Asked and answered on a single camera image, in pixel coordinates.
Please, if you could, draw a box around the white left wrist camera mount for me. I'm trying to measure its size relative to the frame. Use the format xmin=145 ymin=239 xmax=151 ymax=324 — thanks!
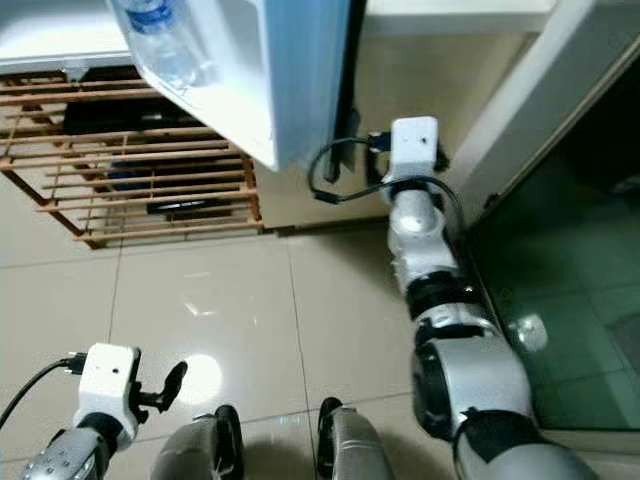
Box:
xmin=78 ymin=343 xmax=143 ymax=423

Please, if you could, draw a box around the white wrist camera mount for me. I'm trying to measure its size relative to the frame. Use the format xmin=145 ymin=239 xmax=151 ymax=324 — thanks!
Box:
xmin=78 ymin=343 xmax=143 ymax=423
xmin=390 ymin=116 xmax=449 ymax=184

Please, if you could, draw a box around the white fridge door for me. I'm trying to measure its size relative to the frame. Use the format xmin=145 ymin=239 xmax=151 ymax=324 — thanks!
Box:
xmin=105 ymin=0 xmax=366 ymax=173

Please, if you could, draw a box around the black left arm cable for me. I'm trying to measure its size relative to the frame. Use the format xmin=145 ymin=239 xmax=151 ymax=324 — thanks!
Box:
xmin=0 ymin=353 xmax=89 ymax=426

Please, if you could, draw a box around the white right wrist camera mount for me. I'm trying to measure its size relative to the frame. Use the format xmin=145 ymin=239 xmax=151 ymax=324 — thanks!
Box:
xmin=390 ymin=116 xmax=449 ymax=184

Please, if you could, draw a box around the white counter cabinet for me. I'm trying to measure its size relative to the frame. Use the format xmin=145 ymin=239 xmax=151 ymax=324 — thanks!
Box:
xmin=255 ymin=0 xmax=561 ymax=233

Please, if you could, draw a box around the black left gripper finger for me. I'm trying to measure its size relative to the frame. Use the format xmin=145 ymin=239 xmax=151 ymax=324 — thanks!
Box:
xmin=155 ymin=360 xmax=189 ymax=411

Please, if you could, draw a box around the dark glass sliding door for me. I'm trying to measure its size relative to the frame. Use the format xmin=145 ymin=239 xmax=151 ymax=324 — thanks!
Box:
xmin=470 ymin=90 xmax=640 ymax=431

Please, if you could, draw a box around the wooden slatted pallet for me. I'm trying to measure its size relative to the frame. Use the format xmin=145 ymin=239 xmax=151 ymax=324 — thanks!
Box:
xmin=0 ymin=68 xmax=266 ymax=249

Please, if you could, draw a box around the clear plastic water bottle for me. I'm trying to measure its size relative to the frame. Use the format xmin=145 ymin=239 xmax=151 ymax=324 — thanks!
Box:
xmin=120 ymin=0 xmax=216 ymax=91

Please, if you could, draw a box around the white door frame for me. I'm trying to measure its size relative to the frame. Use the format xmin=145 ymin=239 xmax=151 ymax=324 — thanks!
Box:
xmin=445 ymin=0 xmax=640 ymax=223

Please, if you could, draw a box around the silver left robot leg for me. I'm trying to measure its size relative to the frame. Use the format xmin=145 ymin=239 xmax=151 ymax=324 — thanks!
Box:
xmin=150 ymin=404 xmax=246 ymax=480

